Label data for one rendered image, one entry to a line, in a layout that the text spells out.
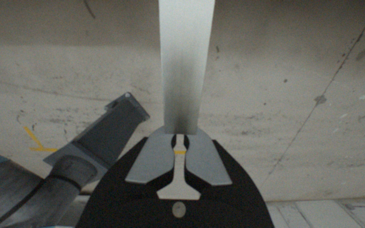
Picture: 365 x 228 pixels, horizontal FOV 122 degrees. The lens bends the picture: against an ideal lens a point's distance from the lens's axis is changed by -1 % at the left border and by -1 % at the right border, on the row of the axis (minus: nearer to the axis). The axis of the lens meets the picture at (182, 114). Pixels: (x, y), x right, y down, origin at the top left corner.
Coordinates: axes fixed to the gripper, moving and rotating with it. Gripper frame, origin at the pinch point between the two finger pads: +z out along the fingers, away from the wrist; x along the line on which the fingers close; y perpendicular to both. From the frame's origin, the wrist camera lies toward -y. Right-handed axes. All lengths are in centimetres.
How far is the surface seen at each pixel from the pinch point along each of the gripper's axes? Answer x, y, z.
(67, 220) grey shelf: -181, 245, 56
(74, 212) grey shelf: -180, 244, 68
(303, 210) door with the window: 238, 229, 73
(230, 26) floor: 32, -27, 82
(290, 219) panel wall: 202, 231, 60
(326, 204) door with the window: 294, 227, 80
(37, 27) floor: -105, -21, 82
